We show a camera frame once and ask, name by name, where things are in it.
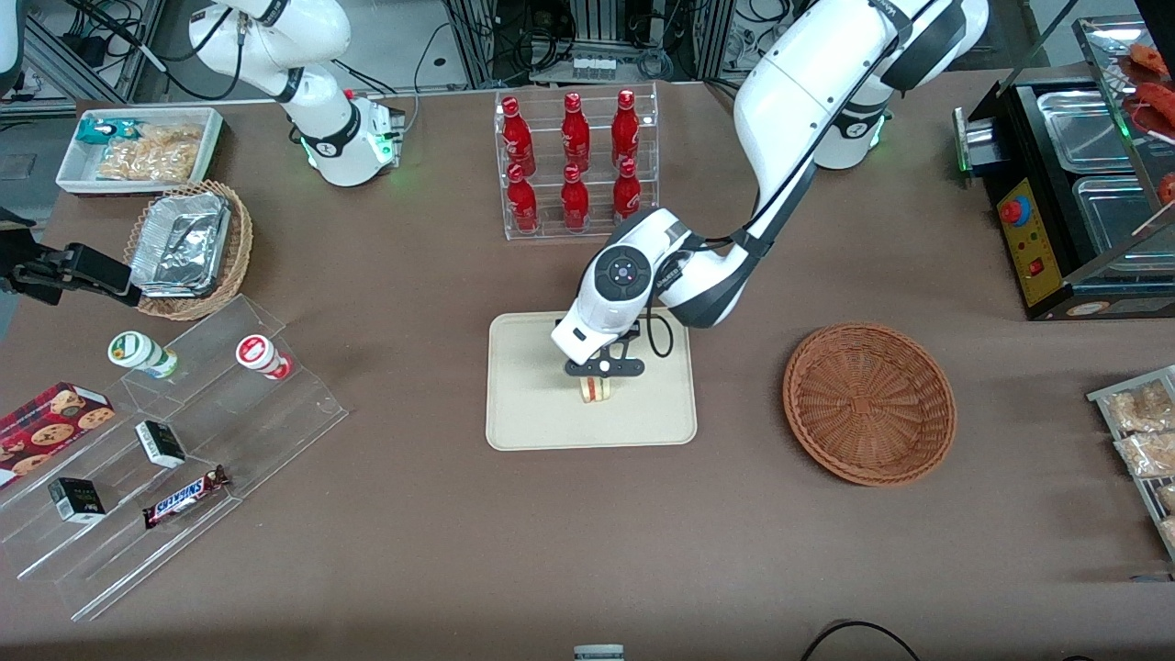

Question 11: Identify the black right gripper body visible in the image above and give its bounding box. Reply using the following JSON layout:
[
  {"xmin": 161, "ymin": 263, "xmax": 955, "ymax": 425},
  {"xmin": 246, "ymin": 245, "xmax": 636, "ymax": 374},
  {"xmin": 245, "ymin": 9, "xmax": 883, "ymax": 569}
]
[{"xmin": 0, "ymin": 209, "xmax": 44, "ymax": 297}]

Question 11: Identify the beige plastic serving tray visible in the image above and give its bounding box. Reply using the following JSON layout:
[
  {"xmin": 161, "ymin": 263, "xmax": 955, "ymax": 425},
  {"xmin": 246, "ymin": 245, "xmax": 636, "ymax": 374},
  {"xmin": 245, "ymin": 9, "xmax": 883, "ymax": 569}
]
[{"xmin": 485, "ymin": 307, "xmax": 699, "ymax": 453}]

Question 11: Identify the light wicker basket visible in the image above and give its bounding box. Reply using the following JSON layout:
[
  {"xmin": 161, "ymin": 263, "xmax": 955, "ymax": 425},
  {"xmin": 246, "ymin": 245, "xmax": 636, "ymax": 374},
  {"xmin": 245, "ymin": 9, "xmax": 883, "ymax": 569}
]
[{"xmin": 123, "ymin": 180, "xmax": 254, "ymax": 322}]

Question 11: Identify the round brown wicker basket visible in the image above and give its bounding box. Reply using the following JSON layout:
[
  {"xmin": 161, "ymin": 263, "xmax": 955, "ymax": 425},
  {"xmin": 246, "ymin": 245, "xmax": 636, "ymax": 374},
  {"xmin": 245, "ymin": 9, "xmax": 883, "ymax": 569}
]
[{"xmin": 782, "ymin": 321, "xmax": 957, "ymax": 487}]

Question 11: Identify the grey metal snack tray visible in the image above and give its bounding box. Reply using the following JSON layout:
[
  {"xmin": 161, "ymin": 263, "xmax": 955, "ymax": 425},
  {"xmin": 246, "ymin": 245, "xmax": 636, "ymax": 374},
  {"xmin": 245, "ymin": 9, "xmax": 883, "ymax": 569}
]
[{"xmin": 1087, "ymin": 364, "xmax": 1175, "ymax": 563}]

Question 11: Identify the green lid yogurt cup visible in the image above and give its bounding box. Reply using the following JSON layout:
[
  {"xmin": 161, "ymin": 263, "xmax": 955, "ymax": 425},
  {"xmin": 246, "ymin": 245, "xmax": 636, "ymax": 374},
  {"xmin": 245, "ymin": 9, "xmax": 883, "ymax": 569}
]
[{"xmin": 107, "ymin": 330, "xmax": 180, "ymax": 380}]

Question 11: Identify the stack of foil trays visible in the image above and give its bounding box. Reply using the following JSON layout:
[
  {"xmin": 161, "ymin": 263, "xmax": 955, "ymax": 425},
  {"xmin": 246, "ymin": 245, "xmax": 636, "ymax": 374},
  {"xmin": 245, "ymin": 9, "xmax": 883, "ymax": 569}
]
[{"xmin": 129, "ymin": 191, "xmax": 231, "ymax": 298}]

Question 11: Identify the white rectangular snack bin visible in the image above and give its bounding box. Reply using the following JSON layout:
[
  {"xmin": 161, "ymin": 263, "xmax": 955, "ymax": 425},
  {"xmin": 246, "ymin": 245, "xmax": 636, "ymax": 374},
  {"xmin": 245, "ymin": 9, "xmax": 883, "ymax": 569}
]
[{"xmin": 55, "ymin": 106, "xmax": 227, "ymax": 197}]

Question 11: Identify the clear acrylic bottle rack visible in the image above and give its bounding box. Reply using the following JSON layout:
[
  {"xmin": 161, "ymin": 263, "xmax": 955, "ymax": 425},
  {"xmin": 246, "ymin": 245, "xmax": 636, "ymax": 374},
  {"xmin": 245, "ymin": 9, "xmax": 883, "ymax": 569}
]
[{"xmin": 493, "ymin": 82, "xmax": 661, "ymax": 242}]

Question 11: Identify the red cola bottle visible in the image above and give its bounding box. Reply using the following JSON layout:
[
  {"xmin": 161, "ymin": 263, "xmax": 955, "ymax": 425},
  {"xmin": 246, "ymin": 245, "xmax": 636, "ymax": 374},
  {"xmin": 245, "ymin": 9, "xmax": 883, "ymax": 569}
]
[
  {"xmin": 612, "ymin": 159, "xmax": 643, "ymax": 221},
  {"xmin": 561, "ymin": 92, "xmax": 592, "ymax": 172},
  {"xmin": 507, "ymin": 165, "xmax": 541, "ymax": 234},
  {"xmin": 560, "ymin": 164, "xmax": 591, "ymax": 233},
  {"xmin": 500, "ymin": 96, "xmax": 537, "ymax": 176},
  {"xmin": 611, "ymin": 88, "xmax": 642, "ymax": 167}
]

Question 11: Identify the clear bag of crackers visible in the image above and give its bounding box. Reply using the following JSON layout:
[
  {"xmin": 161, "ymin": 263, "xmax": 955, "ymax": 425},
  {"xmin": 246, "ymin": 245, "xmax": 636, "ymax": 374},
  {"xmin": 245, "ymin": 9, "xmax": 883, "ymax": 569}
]
[{"xmin": 95, "ymin": 123, "xmax": 205, "ymax": 183}]

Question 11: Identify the teal snack packet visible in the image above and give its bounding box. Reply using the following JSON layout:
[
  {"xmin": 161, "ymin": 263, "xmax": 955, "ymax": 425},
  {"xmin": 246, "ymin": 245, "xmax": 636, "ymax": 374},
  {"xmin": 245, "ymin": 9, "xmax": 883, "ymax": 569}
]
[{"xmin": 75, "ymin": 118, "xmax": 140, "ymax": 147}]

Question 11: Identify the red chocolate chip cookie box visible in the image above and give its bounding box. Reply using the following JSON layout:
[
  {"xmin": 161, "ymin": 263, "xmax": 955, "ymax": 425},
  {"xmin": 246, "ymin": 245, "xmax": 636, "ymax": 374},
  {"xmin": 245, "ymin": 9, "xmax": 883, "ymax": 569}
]
[{"xmin": 0, "ymin": 382, "xmax": 117, "ymax": 488}]

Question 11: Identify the small black white box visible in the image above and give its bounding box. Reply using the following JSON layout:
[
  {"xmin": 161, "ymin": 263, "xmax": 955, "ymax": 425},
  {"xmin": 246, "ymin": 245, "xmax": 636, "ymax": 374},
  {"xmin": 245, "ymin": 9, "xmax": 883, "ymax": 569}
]
[
  {"xmin": 47, "ymin": 476, "xmax": 107, "ymax": 525},
  {"xmin": 134, "ymin": 420, "xmax": 187, "ymax": 470}
]

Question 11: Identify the red lid yogurt cup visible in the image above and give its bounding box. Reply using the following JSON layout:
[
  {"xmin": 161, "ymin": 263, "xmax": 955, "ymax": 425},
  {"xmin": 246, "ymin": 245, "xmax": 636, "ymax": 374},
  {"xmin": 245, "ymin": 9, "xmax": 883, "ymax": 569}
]
[{"xmin": 235, "ymin": 334, "xmax": 294, "ymax": 382}]

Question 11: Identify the clear acrylic stepped shelf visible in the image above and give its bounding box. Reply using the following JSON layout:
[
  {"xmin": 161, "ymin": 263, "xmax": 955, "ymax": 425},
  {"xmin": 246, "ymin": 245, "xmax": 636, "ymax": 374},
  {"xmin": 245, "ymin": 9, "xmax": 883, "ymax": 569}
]
[{"xmin": 0, "ymin": 293, "xmax": 351, "ymax": 623}]

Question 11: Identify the snickers chocolate bar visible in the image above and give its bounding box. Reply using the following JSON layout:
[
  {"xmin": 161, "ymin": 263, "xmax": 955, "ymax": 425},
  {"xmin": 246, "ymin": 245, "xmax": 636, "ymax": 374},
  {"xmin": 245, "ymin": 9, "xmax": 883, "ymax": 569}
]
[{"xmin": 141, "ymin": 465, "xmax": 231, "ymax": 531}]

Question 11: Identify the black food warmer appliance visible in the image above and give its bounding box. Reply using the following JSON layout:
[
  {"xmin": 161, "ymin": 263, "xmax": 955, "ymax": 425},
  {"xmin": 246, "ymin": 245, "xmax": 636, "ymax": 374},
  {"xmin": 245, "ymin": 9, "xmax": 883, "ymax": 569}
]
[{"xmin": 953, "ymin": 13, "xmax": 1175, "ymax": 321}]

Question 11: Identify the steel warmer pan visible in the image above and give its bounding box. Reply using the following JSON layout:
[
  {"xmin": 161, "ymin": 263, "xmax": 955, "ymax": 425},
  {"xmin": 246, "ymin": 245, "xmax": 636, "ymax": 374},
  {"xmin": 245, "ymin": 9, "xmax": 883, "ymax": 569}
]
[
  {"xmin": 1036, "ymin": 88, "xmax": 1136, "ymax": 174},
  {"xmin": 1072, "ymin": 175, "xmax": 1175, "ymax": 256}
]

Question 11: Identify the grey wrist camera black bracket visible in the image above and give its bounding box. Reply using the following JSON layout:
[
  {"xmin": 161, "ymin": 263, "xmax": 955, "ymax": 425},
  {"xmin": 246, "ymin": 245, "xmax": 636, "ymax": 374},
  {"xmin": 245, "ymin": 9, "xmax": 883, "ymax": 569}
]
[{"xmin": 563, "ymin": 340, "xmax": 646, "ymax": 381}]

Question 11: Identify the aluminium frame rack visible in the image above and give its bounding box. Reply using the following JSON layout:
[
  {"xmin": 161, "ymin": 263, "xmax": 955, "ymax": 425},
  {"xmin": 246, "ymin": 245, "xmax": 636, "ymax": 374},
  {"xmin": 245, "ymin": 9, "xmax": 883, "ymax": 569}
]
[{"xmin": 439, "ymin": 0, "xmax": 737, "ymax": 89}]

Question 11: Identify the black cable loop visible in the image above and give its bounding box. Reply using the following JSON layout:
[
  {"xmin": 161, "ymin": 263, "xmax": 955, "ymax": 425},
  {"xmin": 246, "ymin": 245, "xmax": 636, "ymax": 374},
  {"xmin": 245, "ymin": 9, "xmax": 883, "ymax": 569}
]
[{"xmin": 800, "ymin": 621, "xmax": 923, "ymax": 661}]

